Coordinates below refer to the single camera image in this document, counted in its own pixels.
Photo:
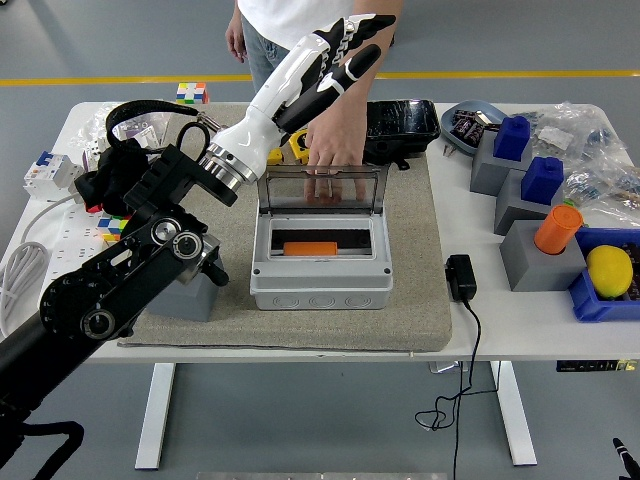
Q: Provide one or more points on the white-faced puzzle cube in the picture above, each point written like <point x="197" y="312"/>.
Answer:
<point x="192" y="93"/>

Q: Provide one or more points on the blue square block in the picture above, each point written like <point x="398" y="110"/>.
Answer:
<point x="542" y="180"/>
<point x="512" y="137"/>

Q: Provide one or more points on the person's right hand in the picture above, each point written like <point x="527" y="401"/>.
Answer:
<point x="235" y="35"/>

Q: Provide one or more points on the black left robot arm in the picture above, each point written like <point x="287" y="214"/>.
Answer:
<point x="125" y="270"/>

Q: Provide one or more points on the black plastic tray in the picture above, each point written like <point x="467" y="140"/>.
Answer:
<point x="405" y="120"/>

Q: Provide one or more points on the white circuit breaker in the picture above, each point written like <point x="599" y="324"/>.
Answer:
<point x="47" y="172"/>

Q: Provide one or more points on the dark packets in bin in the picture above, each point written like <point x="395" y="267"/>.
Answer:
<point x="635" y="280"/>

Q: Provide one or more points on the grey electrical box clear lid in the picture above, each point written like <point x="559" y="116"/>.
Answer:
<point x="320" y="287"/>

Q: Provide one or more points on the person's left hand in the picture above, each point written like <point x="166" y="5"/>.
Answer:
<point x="337" y="142"/>

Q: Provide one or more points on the white table leg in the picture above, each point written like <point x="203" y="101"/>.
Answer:
<point x="152" y="425"/>
<point x="517" y="425"/>

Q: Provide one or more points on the yellow lemon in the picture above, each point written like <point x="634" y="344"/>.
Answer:
<point x="610" y="270"/>

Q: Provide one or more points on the blue-grey shallow dish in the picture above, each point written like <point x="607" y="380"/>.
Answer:
<point x="470" y="106"/>

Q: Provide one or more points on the dark snack packet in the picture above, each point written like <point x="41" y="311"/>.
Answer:
<point x="475" y="134"/>
<point x="462" y="122"/>

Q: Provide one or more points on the small red item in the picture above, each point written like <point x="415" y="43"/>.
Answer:
<point x="93" y="207"/>

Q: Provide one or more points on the silver foil packet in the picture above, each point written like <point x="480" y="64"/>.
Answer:
<point x="484" y="118"/>

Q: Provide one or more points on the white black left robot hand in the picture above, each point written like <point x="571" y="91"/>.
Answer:
<point x="270" y="100"/>

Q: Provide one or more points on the white power strip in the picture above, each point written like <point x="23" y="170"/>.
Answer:
<point x="75" y="240"/>

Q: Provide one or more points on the person's left forearm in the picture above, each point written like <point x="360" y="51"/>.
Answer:
<point x="357" y="87"/>

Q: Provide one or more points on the silver metal bracket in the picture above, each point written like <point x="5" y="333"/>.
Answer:
<point x="445" y="367"/>

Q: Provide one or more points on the grey cube holder block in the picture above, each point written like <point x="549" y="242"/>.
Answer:
<point x="195" y="300"/>
<point x="530" y="270"/>
<point x="510" y="210"/>
<point x="487" y="175"/>

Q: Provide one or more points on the grey-brown mat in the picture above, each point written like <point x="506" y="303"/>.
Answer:
<point x="425" y="300"/>

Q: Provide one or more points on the clear bag of small parts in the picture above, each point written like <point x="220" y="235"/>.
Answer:
<point x="95" y="125"/>
<point x="575" y="125"/>
<point x="610" y="185"/>

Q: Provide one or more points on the black power adapter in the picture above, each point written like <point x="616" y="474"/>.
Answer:
<point x="461" y="277"/>

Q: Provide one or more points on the small metal clip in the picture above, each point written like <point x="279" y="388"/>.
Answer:
<point x="448" y="150"/>

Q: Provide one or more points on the colourful puzzle cube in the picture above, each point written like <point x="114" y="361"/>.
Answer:
<point x="112" y="227"/>

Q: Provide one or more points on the person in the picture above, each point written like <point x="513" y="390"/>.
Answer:
<point x="280" y="20"/>

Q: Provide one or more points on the black cloth glove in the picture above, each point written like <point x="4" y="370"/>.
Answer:
<point x="110" y="170"/>

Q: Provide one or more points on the blue plastic bin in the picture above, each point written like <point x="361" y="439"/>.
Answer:
<point x="590" y="305"/>

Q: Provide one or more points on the black table control panel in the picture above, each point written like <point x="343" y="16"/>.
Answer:
<point x="590" y="366"/>

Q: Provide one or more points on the orange cylinder battery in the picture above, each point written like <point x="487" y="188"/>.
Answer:
<point x="557" y="227"/>
<point x="310" y="248"/>

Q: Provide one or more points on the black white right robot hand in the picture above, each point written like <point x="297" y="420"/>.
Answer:
<point x="625" y="460"/>

